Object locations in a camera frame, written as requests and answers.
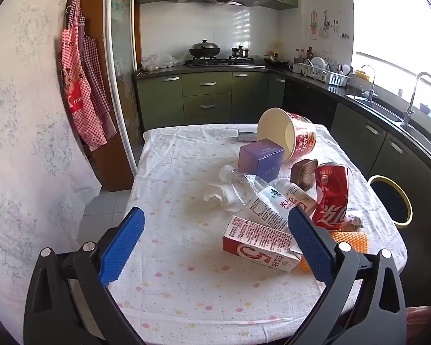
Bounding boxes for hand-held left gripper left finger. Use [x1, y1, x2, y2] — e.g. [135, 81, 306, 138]
[23, 206, 146, 345]

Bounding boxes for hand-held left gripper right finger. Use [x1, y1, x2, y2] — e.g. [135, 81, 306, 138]
[273, 206, 407, 345]

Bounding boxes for orange scrubbing sponge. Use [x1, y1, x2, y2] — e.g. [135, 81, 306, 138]
[300, 231, 370, 270]

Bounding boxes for red soda can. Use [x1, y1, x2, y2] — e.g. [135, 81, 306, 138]
[311, 163, 354, 231]

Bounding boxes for white supplement bottle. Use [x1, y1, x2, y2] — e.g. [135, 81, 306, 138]
[273, 180, 318, 220]

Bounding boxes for red and white carton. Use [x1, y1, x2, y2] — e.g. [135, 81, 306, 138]
[222, 216, 303, 272]

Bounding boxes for clear plastic cup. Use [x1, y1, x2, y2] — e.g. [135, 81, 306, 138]
[345, 208, 364, 231]

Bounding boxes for clear plastic water bottle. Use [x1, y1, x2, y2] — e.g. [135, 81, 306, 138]
[218, 164, 291, 232]

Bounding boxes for brown ridged lid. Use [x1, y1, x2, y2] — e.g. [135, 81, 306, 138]
[290, 159, 320, 192]

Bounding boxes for yellow-rimmed dark bin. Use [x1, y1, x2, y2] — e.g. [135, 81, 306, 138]
[368, 175, 413, 229]

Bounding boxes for purple cardboard box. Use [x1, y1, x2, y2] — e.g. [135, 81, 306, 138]
[238, 139, 285, 182]

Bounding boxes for red paper noodle bowl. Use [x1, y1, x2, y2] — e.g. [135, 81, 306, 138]
[256, 108, 317, 164]

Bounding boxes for white dotted tablecloth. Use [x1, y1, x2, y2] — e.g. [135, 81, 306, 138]
[129, 122, 408, 345]

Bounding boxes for crumpled white tissue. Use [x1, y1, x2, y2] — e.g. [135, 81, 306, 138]
[203, 183, 245, 212]

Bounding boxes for steel kitchen sink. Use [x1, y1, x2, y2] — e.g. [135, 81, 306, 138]
[345, 93, 431, 159]

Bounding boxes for black kitchen countertop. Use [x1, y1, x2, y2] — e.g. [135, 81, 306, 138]
[134, 63, 431, 177]

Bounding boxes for small chrome faucet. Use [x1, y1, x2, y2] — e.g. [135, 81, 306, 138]
[361, 65, 378, 101]

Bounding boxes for tall chrome faucet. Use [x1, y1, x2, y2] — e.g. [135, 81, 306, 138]
[404, 72, 431, 124]

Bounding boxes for green base cabinets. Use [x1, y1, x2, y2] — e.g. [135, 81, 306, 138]
[136, 71, 431, 223]

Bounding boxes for white dish rack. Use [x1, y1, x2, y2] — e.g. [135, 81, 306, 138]
[297, 57, 351, 87]

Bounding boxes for dark red checked apron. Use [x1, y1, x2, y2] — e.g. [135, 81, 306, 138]
[81, 18, 117, 139]

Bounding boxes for black frying pan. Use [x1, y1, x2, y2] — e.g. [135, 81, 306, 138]
[264, 55, 290, 67]

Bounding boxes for clear plastic bag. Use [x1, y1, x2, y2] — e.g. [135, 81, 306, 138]
[142, 53, 187, 72]

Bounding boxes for group of condiment bottles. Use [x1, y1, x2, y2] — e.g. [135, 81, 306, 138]
[293, 47, 315, 63]

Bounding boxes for black gas stove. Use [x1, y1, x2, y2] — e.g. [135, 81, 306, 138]
[185, 57, 264, 67]

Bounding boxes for black wok with lid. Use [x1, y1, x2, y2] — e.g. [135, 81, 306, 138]
[188, 39, 221, 59]

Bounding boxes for hanging kitchen utensils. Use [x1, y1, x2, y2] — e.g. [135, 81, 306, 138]
[310, 10, 340, 39]

